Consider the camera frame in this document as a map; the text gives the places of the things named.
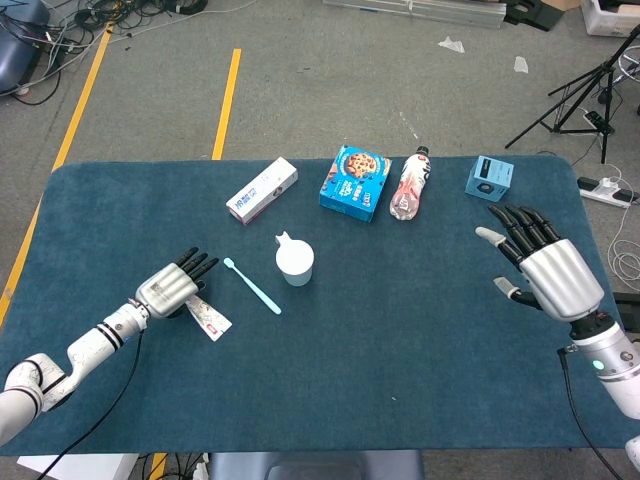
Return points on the blue felt table mat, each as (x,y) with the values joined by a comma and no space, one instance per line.
(350,350)

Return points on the pink label drink bottle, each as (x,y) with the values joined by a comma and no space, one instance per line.
(410,187)

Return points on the light blue speaker box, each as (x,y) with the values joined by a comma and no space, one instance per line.
(490,177)

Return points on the white box under table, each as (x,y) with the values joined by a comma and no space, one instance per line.
(85,467)

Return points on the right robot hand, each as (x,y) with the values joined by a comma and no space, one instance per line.
(562,280)

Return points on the black bracket plates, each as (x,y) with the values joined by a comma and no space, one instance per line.
(532,14)

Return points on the aluminium profile rail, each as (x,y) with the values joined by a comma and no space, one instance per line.
(425,10)

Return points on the blue cookie box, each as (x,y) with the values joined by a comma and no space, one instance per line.
(355,185)

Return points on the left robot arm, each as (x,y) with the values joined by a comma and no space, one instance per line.
(90,350)

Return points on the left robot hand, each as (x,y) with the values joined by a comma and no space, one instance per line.
(165,290)

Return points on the crumpled white paper scrap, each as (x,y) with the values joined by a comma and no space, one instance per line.
(521,65)
(452,45)

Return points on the dark blue machine base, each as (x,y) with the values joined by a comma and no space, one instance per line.
(15,55)

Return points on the black tripod stand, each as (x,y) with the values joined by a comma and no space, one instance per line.
(607,75)

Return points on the pale blue plastic cup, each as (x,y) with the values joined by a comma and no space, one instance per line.
(295,260)

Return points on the light blue toothbrush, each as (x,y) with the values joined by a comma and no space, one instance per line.
(252,287)

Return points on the white storage crate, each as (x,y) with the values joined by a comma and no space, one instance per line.
(605,20)

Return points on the white toothpaste carton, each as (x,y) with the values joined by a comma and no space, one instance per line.
(262,191)

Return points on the white patterned toothpaste tube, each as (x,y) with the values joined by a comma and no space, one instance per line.
(212,322)

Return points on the white power strip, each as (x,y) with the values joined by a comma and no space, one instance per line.
(602,192)

